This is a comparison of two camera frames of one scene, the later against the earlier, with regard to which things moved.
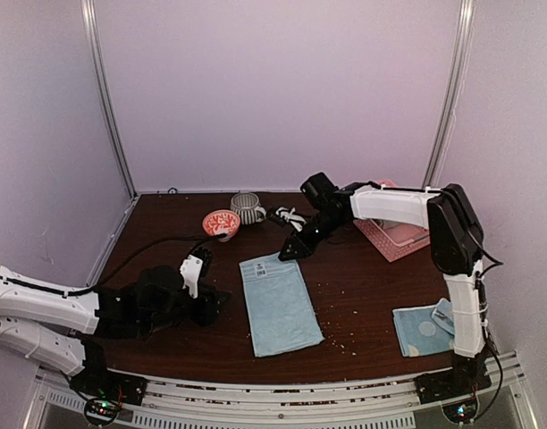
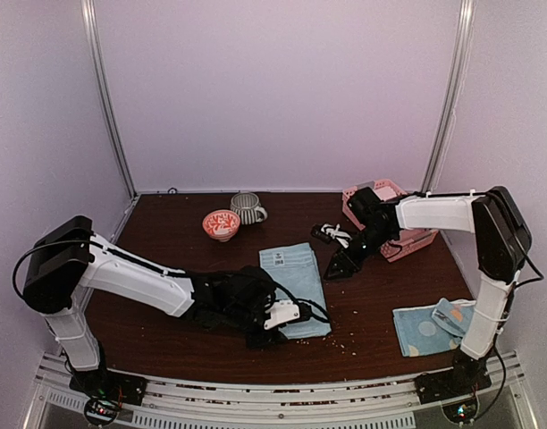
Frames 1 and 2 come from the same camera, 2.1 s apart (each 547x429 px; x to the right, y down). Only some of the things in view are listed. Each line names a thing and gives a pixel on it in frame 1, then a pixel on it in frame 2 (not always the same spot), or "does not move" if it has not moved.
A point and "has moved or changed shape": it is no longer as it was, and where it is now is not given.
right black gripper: x=304 y=246 to x=347 y=262
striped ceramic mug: x=248 y=207 does not move
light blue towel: x=281 y=315 has moved or changed shape
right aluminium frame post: x=458 y=61 does not move
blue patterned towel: x=425 y=329 does not move
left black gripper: x=209 y=313 to x=276 y=337
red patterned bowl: x=222 y=223 does not move
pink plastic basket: x=393 y=240 does not move
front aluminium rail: x=373 y=404 does not move
